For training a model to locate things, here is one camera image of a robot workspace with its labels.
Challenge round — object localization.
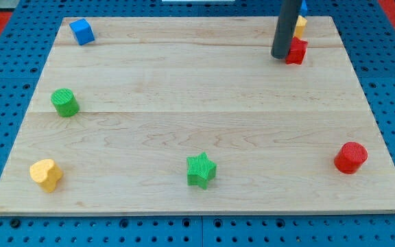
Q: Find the green star block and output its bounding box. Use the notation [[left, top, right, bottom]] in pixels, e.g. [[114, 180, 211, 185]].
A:
[[187, 152, 217, 189]]

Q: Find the yellow block behind rod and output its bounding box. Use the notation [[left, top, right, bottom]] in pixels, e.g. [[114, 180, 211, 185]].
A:
[[294, 15, 308, 39]]

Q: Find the red star block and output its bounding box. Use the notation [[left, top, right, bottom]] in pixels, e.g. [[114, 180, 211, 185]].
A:
[[285, 36, 308, 64]]

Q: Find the blue block at top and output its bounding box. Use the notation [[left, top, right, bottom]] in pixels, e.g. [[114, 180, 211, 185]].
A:
[[300, 0, 308, 16]]

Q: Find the green cylinder block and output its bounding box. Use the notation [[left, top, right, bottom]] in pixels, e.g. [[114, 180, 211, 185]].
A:
[[51, 88, 80, 117]]

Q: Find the light wooden board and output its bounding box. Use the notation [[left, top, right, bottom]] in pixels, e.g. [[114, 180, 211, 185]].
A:
[[0, 16, 395, 217]]

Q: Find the yellow heart block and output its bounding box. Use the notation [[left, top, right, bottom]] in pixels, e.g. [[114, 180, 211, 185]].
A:
[[29, 158, 64, 193]]

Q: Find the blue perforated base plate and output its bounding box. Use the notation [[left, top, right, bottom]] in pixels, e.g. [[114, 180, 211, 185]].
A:
[[0, 1, 395, 246]]

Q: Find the blue cube block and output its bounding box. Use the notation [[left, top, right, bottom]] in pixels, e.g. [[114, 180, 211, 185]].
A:
[[69, 19, 95, 45]]

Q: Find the red cylinder block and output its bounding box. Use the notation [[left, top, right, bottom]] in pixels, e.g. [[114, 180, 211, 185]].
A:
[[333, 142, 368, 174]]

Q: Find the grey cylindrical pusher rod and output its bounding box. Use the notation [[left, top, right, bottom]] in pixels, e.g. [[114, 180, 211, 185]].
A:
[[271, 0, 302, 60]]

